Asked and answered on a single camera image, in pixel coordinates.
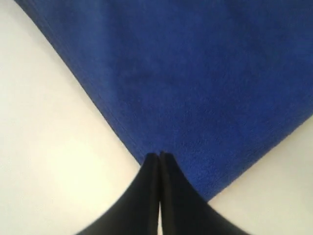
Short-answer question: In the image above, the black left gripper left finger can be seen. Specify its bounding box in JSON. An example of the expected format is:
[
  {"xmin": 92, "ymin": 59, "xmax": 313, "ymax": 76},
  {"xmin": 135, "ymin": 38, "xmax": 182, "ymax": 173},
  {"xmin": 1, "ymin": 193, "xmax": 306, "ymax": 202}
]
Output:
[{"xmin": 78, "ymin": 153, "xmax": 160, "ymax": 235}]

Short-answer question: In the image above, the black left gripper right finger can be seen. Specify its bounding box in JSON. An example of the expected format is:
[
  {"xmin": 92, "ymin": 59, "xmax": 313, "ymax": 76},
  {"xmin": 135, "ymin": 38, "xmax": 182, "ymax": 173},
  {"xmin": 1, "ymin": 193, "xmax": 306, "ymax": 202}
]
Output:
[{"xmin": 159, "ymin": 152, "xmax": 241, "ymax": 235}]

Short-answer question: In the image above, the blue microfiber towel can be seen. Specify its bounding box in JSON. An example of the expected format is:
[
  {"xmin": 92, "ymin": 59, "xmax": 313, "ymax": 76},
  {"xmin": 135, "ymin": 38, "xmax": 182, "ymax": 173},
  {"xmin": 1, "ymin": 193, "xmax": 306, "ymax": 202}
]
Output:
[{"xmin": 18, "ymin": 0, "xmax": 313, "ymax": 200}]

